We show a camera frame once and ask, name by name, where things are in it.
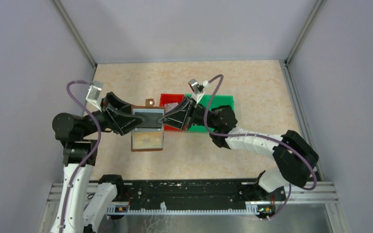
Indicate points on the silver VIP card pile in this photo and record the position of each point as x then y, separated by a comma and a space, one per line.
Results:
170, 106

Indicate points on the brown leather card holder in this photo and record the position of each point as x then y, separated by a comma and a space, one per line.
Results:
151, 113

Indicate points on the green bin with black cards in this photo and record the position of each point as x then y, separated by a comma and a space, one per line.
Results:
222, 100

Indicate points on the red plastic bin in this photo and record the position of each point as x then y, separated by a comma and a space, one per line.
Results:
167, 98

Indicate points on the aluminium frame rail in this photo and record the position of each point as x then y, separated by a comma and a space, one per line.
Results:
324, 193

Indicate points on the green bin with gold cards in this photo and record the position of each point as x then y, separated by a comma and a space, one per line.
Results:
204, 102

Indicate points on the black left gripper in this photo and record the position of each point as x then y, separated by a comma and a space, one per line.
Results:
123, 123

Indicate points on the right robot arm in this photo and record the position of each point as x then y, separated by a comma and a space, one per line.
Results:
295, 159

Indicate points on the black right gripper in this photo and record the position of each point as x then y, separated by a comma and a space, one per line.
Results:
188, 108

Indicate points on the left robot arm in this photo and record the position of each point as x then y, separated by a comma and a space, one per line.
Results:
80, 137

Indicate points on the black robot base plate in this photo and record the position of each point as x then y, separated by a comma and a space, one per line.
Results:
196, 195

